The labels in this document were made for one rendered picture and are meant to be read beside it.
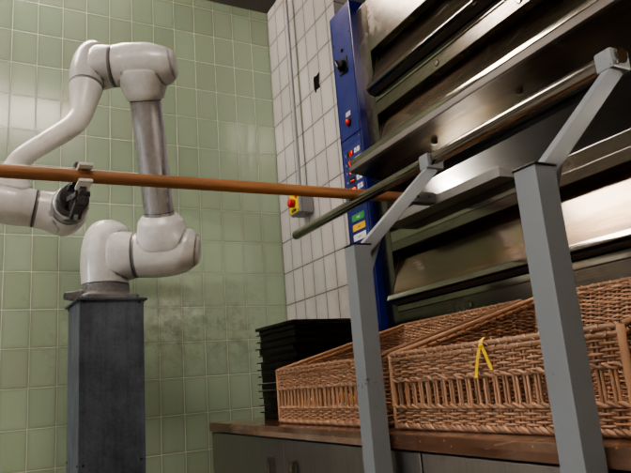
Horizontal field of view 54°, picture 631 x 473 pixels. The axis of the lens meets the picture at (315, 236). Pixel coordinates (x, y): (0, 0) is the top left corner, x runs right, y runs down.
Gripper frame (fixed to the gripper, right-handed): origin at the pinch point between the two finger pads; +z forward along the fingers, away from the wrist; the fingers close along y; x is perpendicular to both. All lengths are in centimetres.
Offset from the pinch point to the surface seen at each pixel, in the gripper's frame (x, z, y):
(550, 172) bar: -49, 85, 23
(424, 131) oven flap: -95, 5, -21
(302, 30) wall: -108, -87, -110
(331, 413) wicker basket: -58, 2, 57
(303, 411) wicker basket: -58, -14, 56
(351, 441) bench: -51, 21, 62
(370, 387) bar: -47, 37, 51
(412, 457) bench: -52, 42, 64
